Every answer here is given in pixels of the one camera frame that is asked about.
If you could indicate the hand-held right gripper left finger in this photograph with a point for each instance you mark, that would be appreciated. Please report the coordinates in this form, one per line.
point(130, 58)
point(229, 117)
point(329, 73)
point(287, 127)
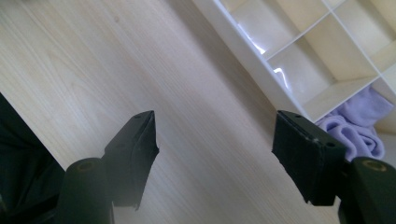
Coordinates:
point(132, 155)

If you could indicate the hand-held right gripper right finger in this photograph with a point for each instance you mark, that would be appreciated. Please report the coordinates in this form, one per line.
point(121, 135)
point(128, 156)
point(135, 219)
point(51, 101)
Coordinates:
point(311, 155)

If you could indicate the lavender sock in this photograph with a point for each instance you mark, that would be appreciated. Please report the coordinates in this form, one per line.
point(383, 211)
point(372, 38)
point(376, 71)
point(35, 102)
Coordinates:
point(358, 130)

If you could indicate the white divided storage box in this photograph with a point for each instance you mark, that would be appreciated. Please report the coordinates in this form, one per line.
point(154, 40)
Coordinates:
point(339, 53)

